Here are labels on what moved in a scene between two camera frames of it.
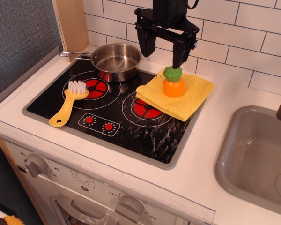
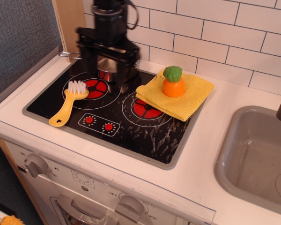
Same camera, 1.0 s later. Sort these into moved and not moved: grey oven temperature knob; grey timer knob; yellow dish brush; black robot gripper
Moved: black robot gripper
Not moved: yellow dish brush; grey oven temperature knob; grey timer knob
